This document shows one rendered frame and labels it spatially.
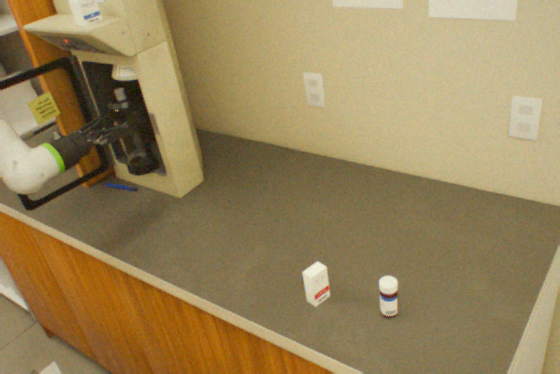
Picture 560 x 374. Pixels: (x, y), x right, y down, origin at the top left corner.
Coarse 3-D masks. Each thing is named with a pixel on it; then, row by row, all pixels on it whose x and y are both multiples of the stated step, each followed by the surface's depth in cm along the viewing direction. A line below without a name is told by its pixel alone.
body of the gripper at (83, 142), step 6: (72, 132) 143; (78, 132) 143; (72, 138) 141; (78, 138) 141; (84, 138) 142; (90, 138) 144; (96, 138) 144; (78, 144) 141; (84, 144) 142; (90, 144) 144; (96, 144) 145; (78, 150) 142; (84, 150) 143; (90, 150) 144
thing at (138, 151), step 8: (136, 96) 157; (136, 104) 151; (128, 112) 151; (136, 112) 153; (112, 120) 155; (120, 120) 152; (136, 128) 154; (144, 128) 157; (128, 136) 155; (136, 136) 155; (144, 136) 157; (128, 144) 156; (136, 144) 157; (144, 144) 158; (152, 144) 162; (128, 152) 158; (136, 152) 158; (144, 152) 159; (152, 152) 162; (128, 160) 160; (136, 160) 159; (144, 160) 160; (152, 160) 162
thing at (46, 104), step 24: (48, 72) 152; (0, 96) 144; (24, 96) 149; (48, 96) 154; (72, 96) 159; (24, 120) 151; (48, 120) 156; (72, 120) 161; (72, 168) 166; (96, 168) 172; (48, 192) 162
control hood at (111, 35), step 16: (64, 16) 145; (32, 32) 143; (48, 32) 137; (64, 32) 132; (80, 32) 128; (96, 32) 127; (112, 32) 130; (128, 32) 134; (96, 48) 138; (112, 48) 133; (128, 48) 135
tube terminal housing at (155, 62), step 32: (64, 0) 144; (128, 0) 132; (160, 0) 151; (160, 32) 142; (128, 64) 142; (160, 64) 145; (160, 96) 147; (160, 128) 150; (192, 128) 169; (192, 160) 164
